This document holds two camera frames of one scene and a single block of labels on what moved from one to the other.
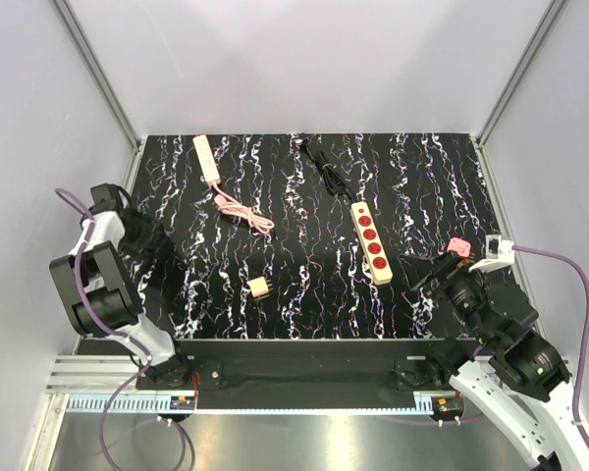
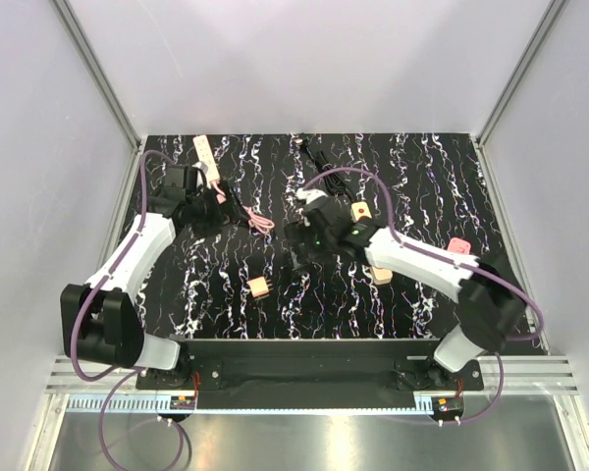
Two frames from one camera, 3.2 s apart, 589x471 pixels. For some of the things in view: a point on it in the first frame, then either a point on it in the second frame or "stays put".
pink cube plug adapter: x=258 y=287 stays put
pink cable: x=234 y=208 stays put
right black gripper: x=446 y=267 to x=298 y=233
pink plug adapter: x=460 y=245 stays put
